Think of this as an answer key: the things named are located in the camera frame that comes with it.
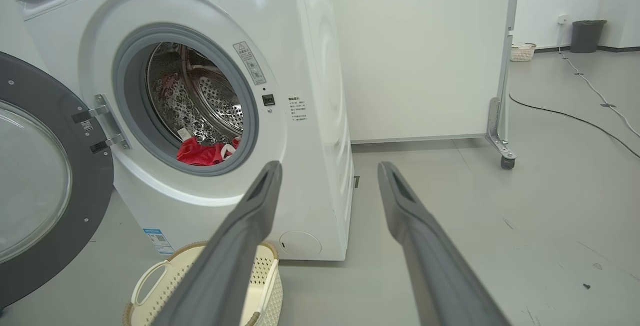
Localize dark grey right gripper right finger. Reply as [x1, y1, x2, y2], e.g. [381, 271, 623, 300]
[377, 161, 511, 326]

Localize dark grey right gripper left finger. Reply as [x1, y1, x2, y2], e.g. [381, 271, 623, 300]
[150, 161, 284, 326]

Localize red basketball jersey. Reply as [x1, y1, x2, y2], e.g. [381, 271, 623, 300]
[176, 136, 227, 167]

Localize red shorts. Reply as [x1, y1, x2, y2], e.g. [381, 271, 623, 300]
[220, 136, 242, 162]

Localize black round glass washer door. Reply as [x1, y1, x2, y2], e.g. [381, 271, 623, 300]
[0, 51, 115, 312]

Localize cream perforated laundry basket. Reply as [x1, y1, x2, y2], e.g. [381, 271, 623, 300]
[122, 241, 284, 326]

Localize white front-load washing machine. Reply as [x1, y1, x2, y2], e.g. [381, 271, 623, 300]
[15, 0, 357, 262]

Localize metal washer door hinge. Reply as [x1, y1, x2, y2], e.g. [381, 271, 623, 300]
[71, 93, 132, 155]

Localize small white background basket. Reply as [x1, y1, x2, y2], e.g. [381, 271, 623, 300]
[509, 42, 538, 62]

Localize round drain filter cover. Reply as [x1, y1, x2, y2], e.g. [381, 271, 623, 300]
[278, 230, 323, 257]

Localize blue energy label sticker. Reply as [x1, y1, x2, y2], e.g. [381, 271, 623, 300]
[142, 227, 176, 256]

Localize black text instruction sticker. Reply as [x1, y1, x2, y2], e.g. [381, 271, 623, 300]
[287, 96, 309, 122]

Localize grey warning sticker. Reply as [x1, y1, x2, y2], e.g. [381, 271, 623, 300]
[232, 41, 268, 86]

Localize white partition board on casters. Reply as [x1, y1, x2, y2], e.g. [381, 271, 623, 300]
[300, 0, 522, 170]

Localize grey trash bin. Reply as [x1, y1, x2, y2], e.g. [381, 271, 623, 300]
[570, 19, 608, 54]

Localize black floor cable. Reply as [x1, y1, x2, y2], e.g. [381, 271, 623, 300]
[508, 93, 640, 160]

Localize white floor cable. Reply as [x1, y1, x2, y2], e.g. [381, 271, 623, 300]
[556, 15, 640, 139]

